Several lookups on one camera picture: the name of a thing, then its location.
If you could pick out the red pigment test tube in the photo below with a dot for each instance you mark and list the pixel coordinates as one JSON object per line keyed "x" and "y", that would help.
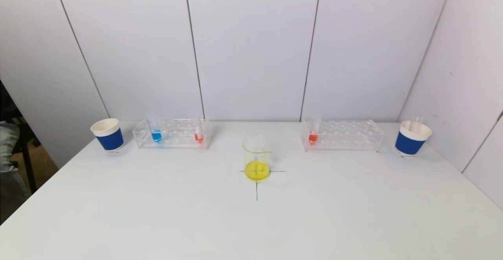
{"x": 199, "y": 137}
{"x": 312, "y": 137}

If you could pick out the yellow pigment test tube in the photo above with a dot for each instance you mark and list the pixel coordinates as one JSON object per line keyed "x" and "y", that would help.
{"x": 417, "y": 121}

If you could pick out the clear glass beaker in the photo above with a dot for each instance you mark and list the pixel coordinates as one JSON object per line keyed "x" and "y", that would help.
{"x": 257, "y": 170}

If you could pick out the clear acrylic test tube rack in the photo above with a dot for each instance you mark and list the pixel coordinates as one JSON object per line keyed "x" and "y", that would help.
{"x": 177, "y": 135}
{"x": 346, "y": 135}

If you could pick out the blue pigment test tube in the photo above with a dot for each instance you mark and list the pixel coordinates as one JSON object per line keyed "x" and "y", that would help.
{"x": 156, "y": 135}

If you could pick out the blue white paper cup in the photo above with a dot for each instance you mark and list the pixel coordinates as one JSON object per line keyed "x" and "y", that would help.
{"x": 110, "y": 139}
{"x": 408, "y": 143}

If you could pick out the person in grey clothing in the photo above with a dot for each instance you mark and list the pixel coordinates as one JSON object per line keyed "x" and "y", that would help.
{"x": 8, "y": 162}

